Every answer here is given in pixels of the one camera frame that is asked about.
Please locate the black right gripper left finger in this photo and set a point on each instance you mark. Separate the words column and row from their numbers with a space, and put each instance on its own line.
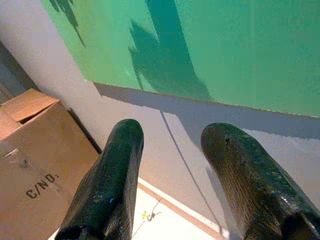
column 107, row 187

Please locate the brown cardboard box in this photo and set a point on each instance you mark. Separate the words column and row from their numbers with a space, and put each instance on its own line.
column 37, row 162

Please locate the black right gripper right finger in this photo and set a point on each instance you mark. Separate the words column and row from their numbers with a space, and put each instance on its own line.
column 255, row 187

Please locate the green wall board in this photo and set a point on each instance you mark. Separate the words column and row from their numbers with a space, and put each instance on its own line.
column 250, row 50

